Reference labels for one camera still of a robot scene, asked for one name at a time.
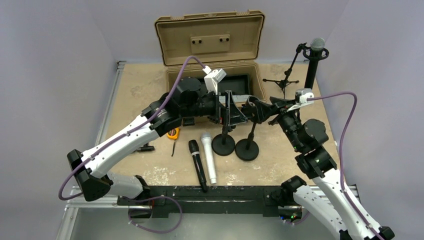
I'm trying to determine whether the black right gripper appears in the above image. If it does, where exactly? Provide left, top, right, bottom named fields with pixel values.
left=254, top=96, right=303, bottom=151

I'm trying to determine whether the black round-base mic stand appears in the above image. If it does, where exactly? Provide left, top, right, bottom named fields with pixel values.
left=211, top=115, right=236, bottom=156

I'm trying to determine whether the white handheld microphone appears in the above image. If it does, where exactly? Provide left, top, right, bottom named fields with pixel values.
left=200, top=132, right=217, bottom=184

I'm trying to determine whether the black handheld microphone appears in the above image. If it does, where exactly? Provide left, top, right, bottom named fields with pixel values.
left=188, top=139, right=208, bottom=193

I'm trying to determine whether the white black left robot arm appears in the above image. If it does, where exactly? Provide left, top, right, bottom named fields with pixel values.
left=67, top=77, right=248, bottom=205

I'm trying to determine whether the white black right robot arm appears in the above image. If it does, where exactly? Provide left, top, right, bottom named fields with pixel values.
left=241, top=93, right=395, bottom=240

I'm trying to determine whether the black tripod mic stand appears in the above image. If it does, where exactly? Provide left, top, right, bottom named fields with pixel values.
left=262, top=42, right=330, bottom=100

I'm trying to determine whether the silver-head black microphone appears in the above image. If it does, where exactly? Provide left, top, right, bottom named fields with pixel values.
left=303, top=37, right=329, bottom=89

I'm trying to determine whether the grey plastic case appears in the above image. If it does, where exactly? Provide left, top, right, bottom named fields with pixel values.
left=232, top=94, right=252, bottom=103

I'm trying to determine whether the tan plastic toolbox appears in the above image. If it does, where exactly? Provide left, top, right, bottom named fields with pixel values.
left=154, top=10, right=267, bottom=101

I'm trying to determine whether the yellow tape measure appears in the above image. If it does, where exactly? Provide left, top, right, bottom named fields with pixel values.
left=166, top=127, right=180, bottom=157

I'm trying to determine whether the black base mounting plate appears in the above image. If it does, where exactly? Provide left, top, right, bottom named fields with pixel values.
left=117, top=185, right=303, bottom=221

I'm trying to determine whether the black T-shaped pipe fitting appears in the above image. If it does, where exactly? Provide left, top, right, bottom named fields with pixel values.
left=135, top=144, right=155, bottom=152

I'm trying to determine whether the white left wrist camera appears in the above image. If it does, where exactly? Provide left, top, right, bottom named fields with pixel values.
left=202, top=65, right=227, bottom=95

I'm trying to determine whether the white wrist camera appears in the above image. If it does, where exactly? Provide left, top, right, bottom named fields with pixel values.
left=202, top=65, right=227, bottom=95
left=287, top=88, right=315, bottom=112

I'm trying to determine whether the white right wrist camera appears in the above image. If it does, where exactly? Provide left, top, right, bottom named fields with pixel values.
left=287, top=88, right=315, bottom=112

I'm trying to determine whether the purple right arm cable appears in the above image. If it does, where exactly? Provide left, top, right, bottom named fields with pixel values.
left=306, top=91, right=387, bottom=240

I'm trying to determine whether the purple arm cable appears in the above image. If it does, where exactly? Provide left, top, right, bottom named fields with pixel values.
left=306, top=91, right=387, bottom=240
left=58, top=55, right=210, bottom=202

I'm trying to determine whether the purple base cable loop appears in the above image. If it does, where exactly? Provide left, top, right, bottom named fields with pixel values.
left=127, top=194, right=184, bottom=235

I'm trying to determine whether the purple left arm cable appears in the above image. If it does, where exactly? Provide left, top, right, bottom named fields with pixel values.
left=58, top=55, right=210, bottom=202

